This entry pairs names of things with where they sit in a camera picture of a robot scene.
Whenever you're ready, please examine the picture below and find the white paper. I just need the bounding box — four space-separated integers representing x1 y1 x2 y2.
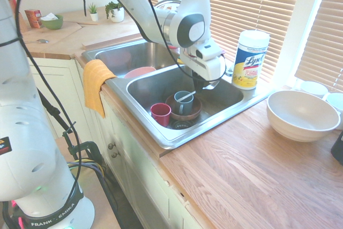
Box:
39 13 59 22

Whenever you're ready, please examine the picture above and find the green metal clamp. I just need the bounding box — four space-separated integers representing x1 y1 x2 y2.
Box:
63 122 103 166

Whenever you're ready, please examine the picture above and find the orange dish cloth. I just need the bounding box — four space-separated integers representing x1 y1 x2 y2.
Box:
82 59 118 119

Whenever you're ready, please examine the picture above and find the grey mug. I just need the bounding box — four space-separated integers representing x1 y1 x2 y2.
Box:
174 91 195 116

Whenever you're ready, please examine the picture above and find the green bowl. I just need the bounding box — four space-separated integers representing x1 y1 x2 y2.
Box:
40 14 64 31

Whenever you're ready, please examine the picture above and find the stainless steel double sink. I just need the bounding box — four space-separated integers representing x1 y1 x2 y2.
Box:
81 37 277 151

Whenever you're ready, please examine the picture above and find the pink plate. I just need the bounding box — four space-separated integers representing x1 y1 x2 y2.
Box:
124 67 156 79

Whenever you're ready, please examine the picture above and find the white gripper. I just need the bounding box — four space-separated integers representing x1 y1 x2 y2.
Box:
179 49 227 92

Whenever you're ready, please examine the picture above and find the sink drain strainer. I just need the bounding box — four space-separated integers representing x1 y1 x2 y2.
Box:
171 120 196 130

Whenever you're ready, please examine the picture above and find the Lysol wipes canister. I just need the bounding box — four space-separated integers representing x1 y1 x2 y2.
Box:
232 29 271 91

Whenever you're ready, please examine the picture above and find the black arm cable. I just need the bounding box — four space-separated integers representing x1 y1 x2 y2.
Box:
14 0 81 218

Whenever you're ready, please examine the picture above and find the wide wooden window blind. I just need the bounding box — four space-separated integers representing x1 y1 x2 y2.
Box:
144 0 306 84

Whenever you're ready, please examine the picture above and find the silver metal spoon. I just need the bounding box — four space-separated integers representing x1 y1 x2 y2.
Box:
23 38 50 45

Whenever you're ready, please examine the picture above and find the chrome faucet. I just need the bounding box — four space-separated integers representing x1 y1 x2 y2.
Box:
154 0 183 10

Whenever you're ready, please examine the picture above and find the orange cardboard box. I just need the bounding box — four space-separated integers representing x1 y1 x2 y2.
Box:
24 9 43 28

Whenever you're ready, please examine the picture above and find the silver metal fork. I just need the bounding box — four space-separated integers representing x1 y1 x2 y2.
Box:
178 81 219 103

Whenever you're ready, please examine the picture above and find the narrow wooden window blind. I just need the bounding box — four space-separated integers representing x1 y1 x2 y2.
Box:
294 0 343 93

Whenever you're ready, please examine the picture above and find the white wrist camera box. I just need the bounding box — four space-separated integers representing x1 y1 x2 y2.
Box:
191 38 223 61

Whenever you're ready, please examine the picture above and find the white kitchen cabinet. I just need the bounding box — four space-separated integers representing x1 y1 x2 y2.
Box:
26 56 204 229

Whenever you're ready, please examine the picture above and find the floor cable bundle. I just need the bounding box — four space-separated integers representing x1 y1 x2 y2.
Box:
66 158 120 213

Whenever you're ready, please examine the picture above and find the brown wooden bowl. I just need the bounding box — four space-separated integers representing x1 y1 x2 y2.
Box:
165 94 203 121

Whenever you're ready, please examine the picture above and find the black object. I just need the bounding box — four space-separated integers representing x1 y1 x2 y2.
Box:
330 130 343 166

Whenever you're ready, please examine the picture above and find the small white bowl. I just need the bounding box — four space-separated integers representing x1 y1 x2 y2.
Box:
299 80 329 100

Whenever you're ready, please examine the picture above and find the red cup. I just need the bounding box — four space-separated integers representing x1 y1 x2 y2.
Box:
150 102 172 127

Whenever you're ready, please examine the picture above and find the trailing potted plant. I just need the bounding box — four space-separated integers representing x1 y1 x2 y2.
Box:
105 1 125 23

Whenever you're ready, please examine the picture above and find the small upright potted plant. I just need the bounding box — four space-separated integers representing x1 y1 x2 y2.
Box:
87 2 99 22

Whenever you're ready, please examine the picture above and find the large cream bowl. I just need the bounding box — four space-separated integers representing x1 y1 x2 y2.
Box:
266 90 341 143

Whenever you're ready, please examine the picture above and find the wooden knife block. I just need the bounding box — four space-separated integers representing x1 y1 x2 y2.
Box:
10 0 29 35

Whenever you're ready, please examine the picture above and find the black camera stand pole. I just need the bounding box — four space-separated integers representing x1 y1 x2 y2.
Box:
36 88 73 134

